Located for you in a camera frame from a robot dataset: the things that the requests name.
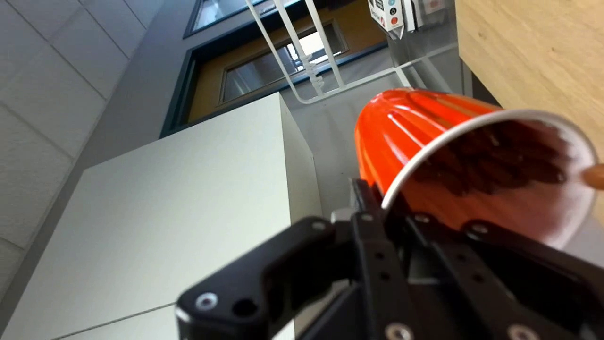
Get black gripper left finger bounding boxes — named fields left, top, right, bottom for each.
left=173, top=178, right=417, bottom=340

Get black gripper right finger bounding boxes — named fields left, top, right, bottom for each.
left=400, top=212, right=604, bottom=340

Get dark coffee beans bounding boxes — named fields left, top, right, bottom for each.
left=409, top=117, right=571, bottom=199

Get orange plastic cup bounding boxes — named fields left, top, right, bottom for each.
left=351, top=87, right=602, bottom=251

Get dark framed window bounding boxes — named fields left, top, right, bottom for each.
left=158, top=0, right=388, bottom=138

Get red and white box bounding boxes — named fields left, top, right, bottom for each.
left=366, top=0, right=456, bottom=34

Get white wall cabinet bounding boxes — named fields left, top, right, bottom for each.
left=0, top=91, right=322, bottom=340

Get white tube rail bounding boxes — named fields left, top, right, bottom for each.
left=243, top=0, right=458, bottom=108

